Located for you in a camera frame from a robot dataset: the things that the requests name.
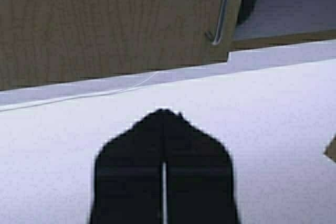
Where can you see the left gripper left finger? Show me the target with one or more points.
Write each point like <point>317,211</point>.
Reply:
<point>127,175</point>

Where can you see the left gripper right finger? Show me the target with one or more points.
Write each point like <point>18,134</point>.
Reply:
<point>199,174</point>

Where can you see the cabinet door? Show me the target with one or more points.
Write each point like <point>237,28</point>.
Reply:
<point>59,41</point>

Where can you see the left upper door handle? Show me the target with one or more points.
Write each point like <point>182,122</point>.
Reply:
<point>216,38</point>

